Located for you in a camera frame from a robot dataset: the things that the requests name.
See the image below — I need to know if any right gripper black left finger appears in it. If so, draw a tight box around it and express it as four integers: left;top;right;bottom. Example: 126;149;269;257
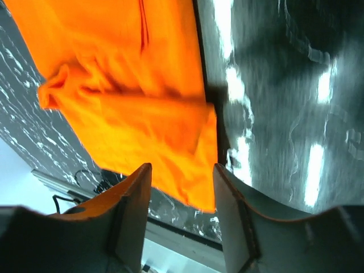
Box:
1;163;152;272

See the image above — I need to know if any orange t shirt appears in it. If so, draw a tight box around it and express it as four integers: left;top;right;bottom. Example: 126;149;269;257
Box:
5;1;217;213

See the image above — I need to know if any black marbled table mat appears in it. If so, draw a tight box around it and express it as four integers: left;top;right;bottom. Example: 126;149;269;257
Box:
1;1;363;243

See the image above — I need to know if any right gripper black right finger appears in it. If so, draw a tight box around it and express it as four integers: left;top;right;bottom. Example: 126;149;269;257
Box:
213;164;363;272

